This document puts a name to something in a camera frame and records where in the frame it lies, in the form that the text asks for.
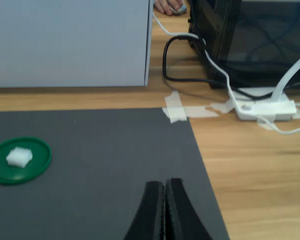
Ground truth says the small white plastic terminal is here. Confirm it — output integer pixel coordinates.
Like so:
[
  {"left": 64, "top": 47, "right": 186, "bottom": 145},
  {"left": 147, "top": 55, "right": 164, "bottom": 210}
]
[{"left": 5, "top": 146, "right": 34, "bottom": 169}]

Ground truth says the round green lid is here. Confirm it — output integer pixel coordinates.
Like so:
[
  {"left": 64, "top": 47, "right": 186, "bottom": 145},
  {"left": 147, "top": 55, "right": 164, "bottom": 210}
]
[{"left": 0, "top": 136, "right": 53, "bottom": 186}]

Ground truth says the person's hand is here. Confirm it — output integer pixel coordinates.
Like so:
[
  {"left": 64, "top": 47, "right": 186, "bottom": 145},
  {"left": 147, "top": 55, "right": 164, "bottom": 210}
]
[{"left": 154, "top": 0, "right": 184, "bottom": 16}]

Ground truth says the dark grey mat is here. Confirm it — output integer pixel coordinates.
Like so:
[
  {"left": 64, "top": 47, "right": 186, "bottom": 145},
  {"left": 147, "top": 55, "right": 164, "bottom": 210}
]
[{"left": 0, "top": 107, "right": 231, "bottom": 240}]

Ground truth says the white partition board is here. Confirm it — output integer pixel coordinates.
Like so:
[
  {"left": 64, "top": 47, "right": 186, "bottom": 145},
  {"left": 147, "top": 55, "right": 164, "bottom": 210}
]
[{"left": 0, "top": 0, "right": 154, "bottom": 89}]

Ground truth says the black computer case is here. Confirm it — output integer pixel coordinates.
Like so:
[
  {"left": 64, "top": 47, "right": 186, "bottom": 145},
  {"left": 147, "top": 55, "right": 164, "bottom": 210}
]
[{"left": 187, "top": 0, "right": 300, "bottom": 90}]

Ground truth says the grey computer mouse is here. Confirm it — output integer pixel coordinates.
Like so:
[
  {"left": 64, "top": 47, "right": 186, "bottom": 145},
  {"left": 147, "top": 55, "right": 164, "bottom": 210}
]
[{"left": 173, "top": 3, "right": 189, "bottom": 15}]

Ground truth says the thin white cable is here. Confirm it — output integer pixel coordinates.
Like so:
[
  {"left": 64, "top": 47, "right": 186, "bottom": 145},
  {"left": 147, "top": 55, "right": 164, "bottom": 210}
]
[{"left": 257, "top": 113, "right": 300, "bottom": 136}]

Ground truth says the black power cable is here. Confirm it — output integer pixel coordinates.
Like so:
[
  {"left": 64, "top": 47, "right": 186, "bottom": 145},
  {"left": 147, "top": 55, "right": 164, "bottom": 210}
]
[{"left": 162, "top": 34, "right": 300, "bottom": 101}]

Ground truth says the long white hub cable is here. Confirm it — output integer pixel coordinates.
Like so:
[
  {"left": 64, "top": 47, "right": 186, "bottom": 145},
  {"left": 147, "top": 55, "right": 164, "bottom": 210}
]
[{"left": 152, "top": 11, "right": 237, "bottom": 103}]

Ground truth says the white camera cable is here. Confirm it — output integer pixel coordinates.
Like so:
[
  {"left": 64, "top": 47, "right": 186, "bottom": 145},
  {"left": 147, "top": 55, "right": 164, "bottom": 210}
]
[{"left": 271, "top": 47, "right": 300, "bottom": 101}]

